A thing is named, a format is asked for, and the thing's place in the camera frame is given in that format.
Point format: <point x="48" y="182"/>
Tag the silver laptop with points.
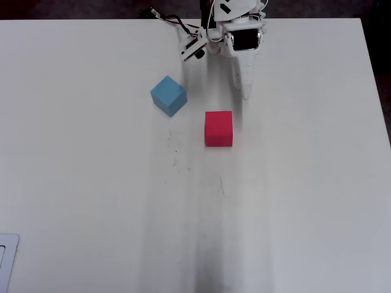
<point x="12" y="259"/>

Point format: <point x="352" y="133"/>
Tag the white framed camera module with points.
<point x="191" y="45"/>

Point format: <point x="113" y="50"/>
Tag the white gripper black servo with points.
<point x="245" y="39"/>

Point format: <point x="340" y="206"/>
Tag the red foam cube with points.
<point x="218" y="128"/>

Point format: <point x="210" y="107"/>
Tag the small black circuit board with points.
<point x="149" y="13"/>

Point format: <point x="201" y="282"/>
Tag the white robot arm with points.
<point x="238" y="7"/>

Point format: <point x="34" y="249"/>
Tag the blue foam cube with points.
<point x="168" y="94"/>

